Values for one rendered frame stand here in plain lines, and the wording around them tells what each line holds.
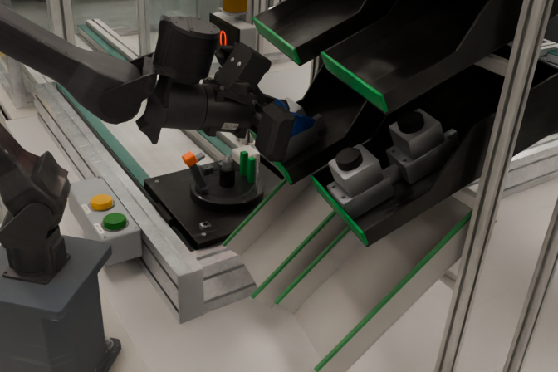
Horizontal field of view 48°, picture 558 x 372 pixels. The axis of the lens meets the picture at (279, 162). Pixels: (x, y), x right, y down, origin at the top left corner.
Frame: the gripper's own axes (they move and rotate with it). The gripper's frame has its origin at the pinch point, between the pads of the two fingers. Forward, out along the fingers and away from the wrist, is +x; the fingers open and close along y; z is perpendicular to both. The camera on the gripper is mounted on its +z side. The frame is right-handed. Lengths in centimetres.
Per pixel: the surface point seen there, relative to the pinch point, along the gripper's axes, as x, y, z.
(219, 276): 3.0, 10.7, -32.6
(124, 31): 27, 163, -26
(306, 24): 0.4, 0.4, 12.0
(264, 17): -2.9, 5.5, 11.1
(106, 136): -3, 64, -30
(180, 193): 2.5, 31.4, -27.6
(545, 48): 144, 73, 8
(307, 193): 10.9, 4.3, -13.9
